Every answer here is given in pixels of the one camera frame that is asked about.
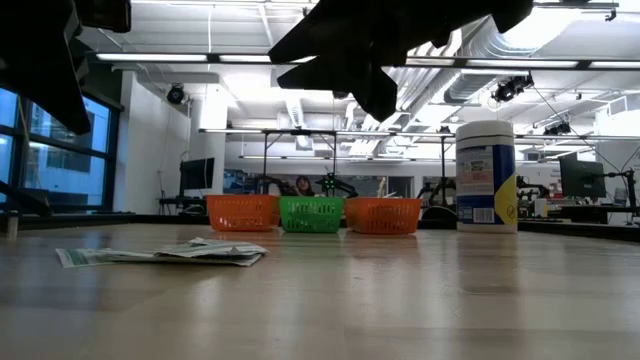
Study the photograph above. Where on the white packet black print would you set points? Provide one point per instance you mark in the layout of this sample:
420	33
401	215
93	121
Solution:
210	243

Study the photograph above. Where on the black monitor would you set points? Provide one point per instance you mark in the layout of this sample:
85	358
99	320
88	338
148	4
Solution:
582	177
196	175

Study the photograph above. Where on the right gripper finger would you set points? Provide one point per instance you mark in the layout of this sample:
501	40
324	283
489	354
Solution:
325	75
320	37

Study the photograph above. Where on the person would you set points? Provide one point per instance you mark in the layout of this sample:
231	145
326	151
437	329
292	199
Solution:
302	186

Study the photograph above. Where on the round black ceiling camera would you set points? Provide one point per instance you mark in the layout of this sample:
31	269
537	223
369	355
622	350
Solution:
176	95
341	95

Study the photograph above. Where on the green plastic basket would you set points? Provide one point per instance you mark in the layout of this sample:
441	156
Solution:
310	215

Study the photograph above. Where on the white blue wipes canister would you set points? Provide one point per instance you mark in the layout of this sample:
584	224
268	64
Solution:
485	175

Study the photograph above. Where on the black background robot arm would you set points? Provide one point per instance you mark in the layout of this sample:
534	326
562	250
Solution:
337	184
442	192
270	185
530	190

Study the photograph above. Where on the white cylinder post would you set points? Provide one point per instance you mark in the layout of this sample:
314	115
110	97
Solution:
12	227

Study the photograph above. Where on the black rig camera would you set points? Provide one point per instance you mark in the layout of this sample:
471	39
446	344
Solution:
557	129
510	89

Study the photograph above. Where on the black overhead light bar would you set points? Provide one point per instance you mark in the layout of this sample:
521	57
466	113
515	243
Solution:
160	57

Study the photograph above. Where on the white cup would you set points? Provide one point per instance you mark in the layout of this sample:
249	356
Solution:
540	206

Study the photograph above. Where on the black metal rack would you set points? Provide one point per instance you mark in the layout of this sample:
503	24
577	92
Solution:
264	165

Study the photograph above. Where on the large window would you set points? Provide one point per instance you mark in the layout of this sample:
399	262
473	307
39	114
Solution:
70	170

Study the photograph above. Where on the orange plastic basket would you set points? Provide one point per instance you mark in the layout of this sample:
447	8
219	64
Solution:
382	215
240	212

